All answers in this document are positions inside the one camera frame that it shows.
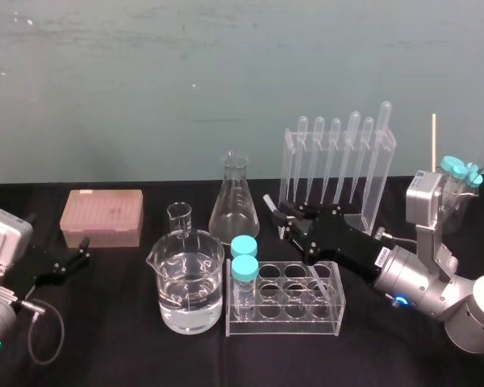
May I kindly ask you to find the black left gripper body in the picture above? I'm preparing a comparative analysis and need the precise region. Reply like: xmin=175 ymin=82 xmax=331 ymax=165
xmin=2 ymin=244 xmax=68 ymax=298

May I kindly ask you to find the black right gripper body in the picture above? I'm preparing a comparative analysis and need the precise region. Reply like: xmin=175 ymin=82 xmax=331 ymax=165
xmin=304 ymin=204 xmax=394 ymax=282

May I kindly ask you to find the clear glass stirring rod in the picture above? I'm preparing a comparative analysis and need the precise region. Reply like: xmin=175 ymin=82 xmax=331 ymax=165
xmin=263 ymin=193 xmax=332 ymax=295

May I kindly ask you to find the pink pipette tip box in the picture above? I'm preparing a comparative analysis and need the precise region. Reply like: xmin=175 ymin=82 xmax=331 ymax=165
xmin=59 ymin=189 xmax=144 ymax=248

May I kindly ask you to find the teal capped sample tube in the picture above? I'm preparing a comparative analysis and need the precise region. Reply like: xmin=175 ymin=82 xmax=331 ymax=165
xmin=230 ymin=255 xmax=261 ymax=322
xmin=465 ymin=162 xmax=484 ymax=189
xmin=230 ymin=236 xmax=259 ymax=267
xmin=451 ymin=163 xmax=469 ymax=190
xmin=440 ymin=156 xmax=461 ymax=181

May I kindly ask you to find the glass conical flask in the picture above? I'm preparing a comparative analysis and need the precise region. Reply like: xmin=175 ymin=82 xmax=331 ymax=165
xmin=208 ymin=149 xmax=261 ymax=247

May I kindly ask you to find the clear acrylic pipette stand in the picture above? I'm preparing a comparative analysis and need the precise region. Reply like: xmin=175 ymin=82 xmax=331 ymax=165
xmin=280 ymin=127 xmax=398 ymax=237

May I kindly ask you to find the clear acrylic tube rack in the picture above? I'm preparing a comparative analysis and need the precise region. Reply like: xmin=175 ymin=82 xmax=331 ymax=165
xmin=224 ymin=260 xmax=344 ymax=338

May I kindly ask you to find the black table cloth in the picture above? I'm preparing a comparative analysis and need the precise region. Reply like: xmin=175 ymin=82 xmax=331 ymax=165
xmin=0 ymin=173 xmax=484 ymax=387

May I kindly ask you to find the small glass beaker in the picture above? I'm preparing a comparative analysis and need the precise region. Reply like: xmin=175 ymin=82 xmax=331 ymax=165
xmin=166 ymin=202 xmax=194 ymax=239

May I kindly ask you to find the clear beaker holding tubes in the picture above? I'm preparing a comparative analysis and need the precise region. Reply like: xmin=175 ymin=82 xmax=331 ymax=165
xmin=438 ymin=177 xmax=481 ymax=239

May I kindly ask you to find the large glass beaker with water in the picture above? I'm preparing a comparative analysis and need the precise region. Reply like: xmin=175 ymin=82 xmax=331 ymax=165
xmin=145 ymin=230 xmax=226 ymax=335

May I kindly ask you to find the tall clear plastic transfer pipette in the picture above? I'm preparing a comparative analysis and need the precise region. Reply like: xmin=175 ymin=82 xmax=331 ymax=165
xmin=362 ymin=101 xmax=393 ymax=229

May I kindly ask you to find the thin wooden stick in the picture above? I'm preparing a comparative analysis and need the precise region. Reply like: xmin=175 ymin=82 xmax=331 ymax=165
xmin=430 ymin=113 xmax=437 ymax=173

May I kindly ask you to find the right gripper thin cable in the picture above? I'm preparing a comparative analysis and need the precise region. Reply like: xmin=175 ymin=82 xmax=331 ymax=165
xmin=375 ymin=227 xmax=419 ymax=245

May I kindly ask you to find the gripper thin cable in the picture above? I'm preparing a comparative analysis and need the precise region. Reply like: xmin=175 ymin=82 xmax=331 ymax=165
xmin=2 ymin=289 xmax=66 ymax=364
xmin=375 ymin=227 xmax=419 ymax=245

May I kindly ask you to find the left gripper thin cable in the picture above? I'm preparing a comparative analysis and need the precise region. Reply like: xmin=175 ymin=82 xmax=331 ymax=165
xmin=2 ymin=289 xmax=66 ymax=364

